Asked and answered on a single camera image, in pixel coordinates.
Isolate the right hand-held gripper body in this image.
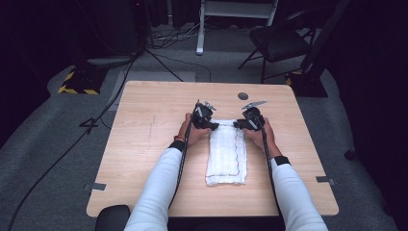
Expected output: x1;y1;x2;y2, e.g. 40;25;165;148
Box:
241;100;267;131

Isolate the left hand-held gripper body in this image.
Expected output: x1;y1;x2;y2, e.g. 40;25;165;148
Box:
191;99;217;130

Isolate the white towel with stitched border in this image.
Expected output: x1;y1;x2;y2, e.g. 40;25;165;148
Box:
205;118;248;187

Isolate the person's left hand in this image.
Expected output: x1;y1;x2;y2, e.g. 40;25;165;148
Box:
175;112;212;147

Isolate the person's right hand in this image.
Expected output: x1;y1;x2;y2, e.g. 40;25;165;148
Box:
243;117;282;159

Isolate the black folding chair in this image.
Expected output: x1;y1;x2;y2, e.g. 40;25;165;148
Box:
238;8;321;85

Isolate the grey tape strip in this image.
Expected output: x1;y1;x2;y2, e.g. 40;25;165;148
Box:
316;175;336;186
84;182;108;193

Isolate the small black floor object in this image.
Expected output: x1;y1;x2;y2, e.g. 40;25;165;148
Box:
344;147;358;162

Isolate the black equipment case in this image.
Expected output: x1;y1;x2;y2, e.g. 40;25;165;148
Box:
75;0;149;58

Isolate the black chair armrest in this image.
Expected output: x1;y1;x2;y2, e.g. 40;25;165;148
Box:
94;204;132;231

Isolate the right gripper braided cable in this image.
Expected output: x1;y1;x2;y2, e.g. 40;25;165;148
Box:
260;126;283;215

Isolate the gripper braided cable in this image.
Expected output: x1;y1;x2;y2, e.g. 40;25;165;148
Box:
260;126;283;215
167;110;197;210

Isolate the left gripper braided cable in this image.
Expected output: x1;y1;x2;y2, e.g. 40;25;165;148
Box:
167;110;197;210

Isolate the thin black floor cable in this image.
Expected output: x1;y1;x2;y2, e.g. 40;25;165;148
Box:
143;47;213;84

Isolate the bundle of floor cables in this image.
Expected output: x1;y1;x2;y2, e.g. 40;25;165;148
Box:
147;18;206;50

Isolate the white desk frame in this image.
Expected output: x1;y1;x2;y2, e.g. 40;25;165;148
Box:
195;0;279;56

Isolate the long black floor cable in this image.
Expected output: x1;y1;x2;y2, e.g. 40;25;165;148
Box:
7;56;138;231

